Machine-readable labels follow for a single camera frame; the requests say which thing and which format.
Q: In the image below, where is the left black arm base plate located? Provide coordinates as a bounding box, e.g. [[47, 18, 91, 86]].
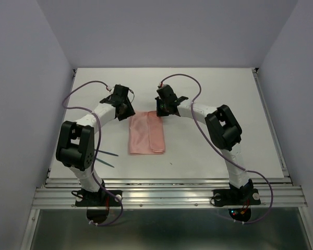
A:
[[71, 189, 120, 207]]

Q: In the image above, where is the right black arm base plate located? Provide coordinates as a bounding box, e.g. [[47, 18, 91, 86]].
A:
[[210, 189, 261, 207]]

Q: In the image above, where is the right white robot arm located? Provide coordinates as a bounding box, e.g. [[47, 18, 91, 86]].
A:
[[155, 84, 253, 203]]

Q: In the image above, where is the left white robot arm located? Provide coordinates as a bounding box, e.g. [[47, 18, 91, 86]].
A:
[[55, 81, 135, 205]]

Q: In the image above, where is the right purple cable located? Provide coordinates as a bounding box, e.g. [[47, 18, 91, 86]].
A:
[[158, 74, 274, 224]]

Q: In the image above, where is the pink satin napkin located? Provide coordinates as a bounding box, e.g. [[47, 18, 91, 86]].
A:
[[128, 111, 165, 155]]

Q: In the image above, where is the teal plastic utensil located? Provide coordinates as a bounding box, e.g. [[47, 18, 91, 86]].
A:
[[95, 149, 119, 157]]

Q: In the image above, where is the teal plastic spoon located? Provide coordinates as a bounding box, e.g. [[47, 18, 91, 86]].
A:
[[96, 158, 115, 168]]

